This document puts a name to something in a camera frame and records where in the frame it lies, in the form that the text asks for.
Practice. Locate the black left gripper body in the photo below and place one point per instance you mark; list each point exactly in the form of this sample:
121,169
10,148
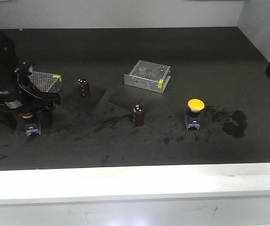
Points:
19,95

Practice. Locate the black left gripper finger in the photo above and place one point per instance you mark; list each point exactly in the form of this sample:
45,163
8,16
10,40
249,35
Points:
47,117

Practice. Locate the red mushroom push button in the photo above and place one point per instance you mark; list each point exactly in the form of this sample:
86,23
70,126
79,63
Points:
32,124

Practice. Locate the yellow mushroom push button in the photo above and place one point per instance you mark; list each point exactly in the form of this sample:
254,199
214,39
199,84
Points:
192,117

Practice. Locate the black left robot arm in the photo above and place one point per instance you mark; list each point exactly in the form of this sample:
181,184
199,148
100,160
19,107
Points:
8,54

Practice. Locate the left metal mesh power supply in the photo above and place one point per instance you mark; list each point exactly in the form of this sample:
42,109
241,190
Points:
46,82

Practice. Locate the metal mesh power supply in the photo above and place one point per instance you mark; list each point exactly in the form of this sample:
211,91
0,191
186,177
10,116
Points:
46,82
149,76

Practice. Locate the left dark red capacitor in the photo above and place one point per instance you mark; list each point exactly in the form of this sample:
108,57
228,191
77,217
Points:
84,88

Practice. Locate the dark red capacitor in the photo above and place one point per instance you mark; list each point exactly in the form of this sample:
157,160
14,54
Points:
84,88
138,115

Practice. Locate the right dark red capacitor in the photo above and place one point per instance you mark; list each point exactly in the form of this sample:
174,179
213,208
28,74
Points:
138,115

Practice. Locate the right metal mesh power supply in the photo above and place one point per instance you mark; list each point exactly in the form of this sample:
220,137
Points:
149,76

